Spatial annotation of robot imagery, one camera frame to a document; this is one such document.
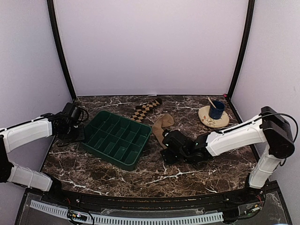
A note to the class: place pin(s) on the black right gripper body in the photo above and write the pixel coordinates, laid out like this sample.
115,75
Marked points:
167,155

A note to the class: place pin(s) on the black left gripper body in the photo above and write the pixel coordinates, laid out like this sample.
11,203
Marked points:
71,135

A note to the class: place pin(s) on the tan ribbed sock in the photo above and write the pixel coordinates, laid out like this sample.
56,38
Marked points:
158,128

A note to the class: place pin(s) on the green plastic divider tray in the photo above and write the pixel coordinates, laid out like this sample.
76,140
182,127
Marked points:
116,139

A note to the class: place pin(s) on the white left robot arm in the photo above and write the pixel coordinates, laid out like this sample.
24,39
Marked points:
19,135

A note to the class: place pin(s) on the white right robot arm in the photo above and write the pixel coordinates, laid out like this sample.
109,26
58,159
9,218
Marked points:
269,127

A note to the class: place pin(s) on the cream floral plate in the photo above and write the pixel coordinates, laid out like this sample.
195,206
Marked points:
205,119

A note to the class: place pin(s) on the blue speckled mug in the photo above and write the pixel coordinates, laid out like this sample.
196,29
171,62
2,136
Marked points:
216,109

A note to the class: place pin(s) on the brown argyle sock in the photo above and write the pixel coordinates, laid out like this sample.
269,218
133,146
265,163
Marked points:
141,111

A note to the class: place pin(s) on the black front rail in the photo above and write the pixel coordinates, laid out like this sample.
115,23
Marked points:
96,202

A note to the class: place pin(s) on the white slotted cable duct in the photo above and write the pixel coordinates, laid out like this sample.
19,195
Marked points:
129,217

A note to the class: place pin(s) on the left black frame post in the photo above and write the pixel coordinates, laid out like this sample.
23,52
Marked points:
59,48

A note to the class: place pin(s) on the black frame post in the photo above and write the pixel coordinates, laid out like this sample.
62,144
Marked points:
243,47
59,48

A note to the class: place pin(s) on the right black frame post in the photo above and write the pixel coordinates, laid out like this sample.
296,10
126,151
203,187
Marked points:
243,47

